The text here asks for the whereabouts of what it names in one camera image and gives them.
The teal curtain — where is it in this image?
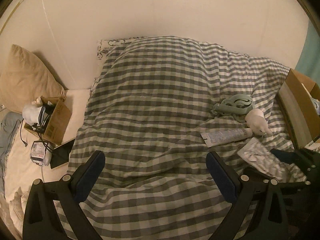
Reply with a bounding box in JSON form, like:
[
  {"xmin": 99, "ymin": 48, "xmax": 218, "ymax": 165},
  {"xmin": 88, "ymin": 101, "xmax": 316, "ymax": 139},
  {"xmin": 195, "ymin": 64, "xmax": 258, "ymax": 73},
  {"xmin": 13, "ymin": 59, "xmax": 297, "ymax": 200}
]
[{"xmin": 295, "ymin": 21, "xmax": 320, "ymax": 85}]

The small cardboard box with clutter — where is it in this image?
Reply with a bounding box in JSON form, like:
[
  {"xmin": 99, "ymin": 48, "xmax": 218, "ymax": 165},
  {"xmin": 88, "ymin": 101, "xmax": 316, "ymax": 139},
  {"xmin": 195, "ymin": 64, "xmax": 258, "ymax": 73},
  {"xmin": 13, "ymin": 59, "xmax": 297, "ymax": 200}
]
[{"xmin": 23, "ymin": 96, "xmax": 72, "ymax": 145}]

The checked green white blanket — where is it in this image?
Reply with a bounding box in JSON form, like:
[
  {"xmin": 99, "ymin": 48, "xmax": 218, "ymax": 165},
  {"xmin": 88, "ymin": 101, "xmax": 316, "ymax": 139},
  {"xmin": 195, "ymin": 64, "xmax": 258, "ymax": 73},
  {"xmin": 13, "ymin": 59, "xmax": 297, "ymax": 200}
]
[{"xmin": 68, "ymin": 36, "xmax": 293, "ymax": 239}]

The teal plastic clothes hanger clip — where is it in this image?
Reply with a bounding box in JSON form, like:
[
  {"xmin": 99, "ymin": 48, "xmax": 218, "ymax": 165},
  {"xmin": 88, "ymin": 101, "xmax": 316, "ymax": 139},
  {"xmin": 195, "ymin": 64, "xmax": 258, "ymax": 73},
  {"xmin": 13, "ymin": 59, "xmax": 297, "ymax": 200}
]
[{"xmin": 212, "ymin": 94, "xmax": 255, "ymax": 123}]

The black flat pouch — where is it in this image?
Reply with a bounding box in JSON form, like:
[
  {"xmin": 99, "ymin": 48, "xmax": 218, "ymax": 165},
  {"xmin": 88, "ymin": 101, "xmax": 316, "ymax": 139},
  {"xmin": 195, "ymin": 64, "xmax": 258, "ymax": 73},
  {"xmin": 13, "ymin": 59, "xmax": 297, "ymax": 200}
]
[{"xmin": 50, "ymin": 139, "xmax": 75, "ymax": 169}]

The blue grey cloth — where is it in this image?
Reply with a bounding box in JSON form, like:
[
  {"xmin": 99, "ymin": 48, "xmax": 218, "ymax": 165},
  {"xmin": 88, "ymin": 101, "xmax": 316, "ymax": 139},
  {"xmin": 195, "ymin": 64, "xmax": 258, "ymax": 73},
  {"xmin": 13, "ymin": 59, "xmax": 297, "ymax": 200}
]
[{"xmin": 1, "ymin": 112, "xmax": 22, "ymax": 194}]

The large open cardboard box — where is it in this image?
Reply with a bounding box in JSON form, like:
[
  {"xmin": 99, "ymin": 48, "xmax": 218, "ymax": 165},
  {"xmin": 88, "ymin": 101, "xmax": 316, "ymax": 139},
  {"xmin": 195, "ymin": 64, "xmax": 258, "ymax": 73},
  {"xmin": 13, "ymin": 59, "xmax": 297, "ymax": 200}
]
[{"xmin": 276, "ymin": 69, "xmax": 319, "ymax": 149}]

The small plastic wrapped pack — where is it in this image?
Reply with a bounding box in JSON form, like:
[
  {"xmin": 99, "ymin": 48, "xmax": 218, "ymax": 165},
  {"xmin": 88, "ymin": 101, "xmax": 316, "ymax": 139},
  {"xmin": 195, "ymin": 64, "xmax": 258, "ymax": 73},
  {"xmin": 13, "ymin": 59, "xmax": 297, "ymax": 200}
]
[{"xmin": 30, "ymin": 140, "xmax": 53, "ymax": 166}]

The white blue tube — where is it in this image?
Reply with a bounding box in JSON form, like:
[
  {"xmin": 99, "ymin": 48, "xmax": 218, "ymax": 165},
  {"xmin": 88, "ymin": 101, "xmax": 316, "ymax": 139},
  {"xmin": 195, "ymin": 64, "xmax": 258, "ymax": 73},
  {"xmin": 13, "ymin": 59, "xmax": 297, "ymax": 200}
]
[{"xmin": 201, "ymin": 128, "xmax": 253, "ymax": 148}]

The beige pillow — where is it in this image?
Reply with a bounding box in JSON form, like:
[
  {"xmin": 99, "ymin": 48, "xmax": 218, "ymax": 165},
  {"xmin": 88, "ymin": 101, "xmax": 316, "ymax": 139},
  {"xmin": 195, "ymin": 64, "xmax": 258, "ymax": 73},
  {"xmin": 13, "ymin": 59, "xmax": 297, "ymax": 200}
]
[{"xmin": 1, "ymin": 44, "xmax": 66, "ymax": 113}]

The white plush toy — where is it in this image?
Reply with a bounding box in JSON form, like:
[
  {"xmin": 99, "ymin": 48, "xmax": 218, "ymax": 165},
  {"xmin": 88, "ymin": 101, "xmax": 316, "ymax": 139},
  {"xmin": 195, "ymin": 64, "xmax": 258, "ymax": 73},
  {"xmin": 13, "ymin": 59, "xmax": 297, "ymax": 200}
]
[{"xmin": 245, "ymin": 108, "xmax": 272, "ymax": 136}]

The patterned pillow under blanket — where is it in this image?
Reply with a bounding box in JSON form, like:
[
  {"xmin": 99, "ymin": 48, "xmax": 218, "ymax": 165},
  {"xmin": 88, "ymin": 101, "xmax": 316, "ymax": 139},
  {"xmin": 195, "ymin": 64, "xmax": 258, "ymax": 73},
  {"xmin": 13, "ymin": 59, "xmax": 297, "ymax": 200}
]
[{"xmin": 97, "ymin": 37, "xmax": 143, "ymax": 61}]

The silver foil packet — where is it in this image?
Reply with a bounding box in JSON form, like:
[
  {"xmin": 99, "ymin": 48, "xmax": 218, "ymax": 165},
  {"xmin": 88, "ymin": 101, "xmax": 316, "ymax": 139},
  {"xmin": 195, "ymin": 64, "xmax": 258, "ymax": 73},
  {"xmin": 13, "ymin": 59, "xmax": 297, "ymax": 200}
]
[{"xmin": 237, "ymin": 138, "xmax": 290, "ymax": 183}]

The blue white tissue pack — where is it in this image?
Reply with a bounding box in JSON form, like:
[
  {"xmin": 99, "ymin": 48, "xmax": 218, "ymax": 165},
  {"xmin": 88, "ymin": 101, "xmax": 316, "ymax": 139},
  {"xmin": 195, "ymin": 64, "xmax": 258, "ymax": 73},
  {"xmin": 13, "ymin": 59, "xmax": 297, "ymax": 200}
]
[{"xmin": 311, "ymin": 98, "xmax": 320, "ymax": 115}]

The white bed sheet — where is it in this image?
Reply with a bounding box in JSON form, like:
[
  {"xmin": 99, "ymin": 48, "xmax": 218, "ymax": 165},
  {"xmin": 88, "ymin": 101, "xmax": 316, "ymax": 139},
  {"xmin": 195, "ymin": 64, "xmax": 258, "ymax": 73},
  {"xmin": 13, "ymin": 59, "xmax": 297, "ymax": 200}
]
[{"xmin": 0, "ymin": 88, "xmax": 92, "ymax": 240}]

